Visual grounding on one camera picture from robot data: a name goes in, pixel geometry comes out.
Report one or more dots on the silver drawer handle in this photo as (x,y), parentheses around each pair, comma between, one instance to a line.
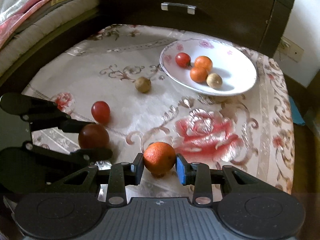
(178,7)

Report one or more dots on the pink floral blanket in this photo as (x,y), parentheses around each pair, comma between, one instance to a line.
(22,2)

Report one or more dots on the grey quilted mattress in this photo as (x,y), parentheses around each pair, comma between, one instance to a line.
(64,17)

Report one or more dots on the red cherry tomato with stem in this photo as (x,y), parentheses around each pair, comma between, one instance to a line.
(183,60)

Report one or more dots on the white floral plate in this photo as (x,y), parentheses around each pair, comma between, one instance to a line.
(236,70)

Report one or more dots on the wall power socket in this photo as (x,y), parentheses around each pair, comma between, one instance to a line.
(290,49)

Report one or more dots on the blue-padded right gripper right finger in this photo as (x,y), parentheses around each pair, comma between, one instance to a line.
(198,175)

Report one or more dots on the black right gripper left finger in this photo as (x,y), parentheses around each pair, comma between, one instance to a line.
(122,175)

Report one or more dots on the tan longan fruit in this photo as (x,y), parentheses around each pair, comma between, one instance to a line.
(214,81)
(142,84)

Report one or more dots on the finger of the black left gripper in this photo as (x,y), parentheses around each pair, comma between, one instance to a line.
(73,126)
(93,155)

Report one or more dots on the dark brown-red tomato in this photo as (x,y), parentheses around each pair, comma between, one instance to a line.
(93,136)

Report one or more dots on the floral beige tablecloth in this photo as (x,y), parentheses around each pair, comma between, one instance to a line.
(252,131)

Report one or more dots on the dark wooden nightstand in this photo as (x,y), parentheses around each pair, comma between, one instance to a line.
(255,24)

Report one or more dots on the orange mandarin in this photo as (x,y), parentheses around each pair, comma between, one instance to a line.
(198,74)
(203,62)
(159,158)

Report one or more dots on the red oval cherry tomato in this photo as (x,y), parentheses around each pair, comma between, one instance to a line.
(101,112)

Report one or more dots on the teal cloth on floor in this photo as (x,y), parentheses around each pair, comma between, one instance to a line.
(296,116)

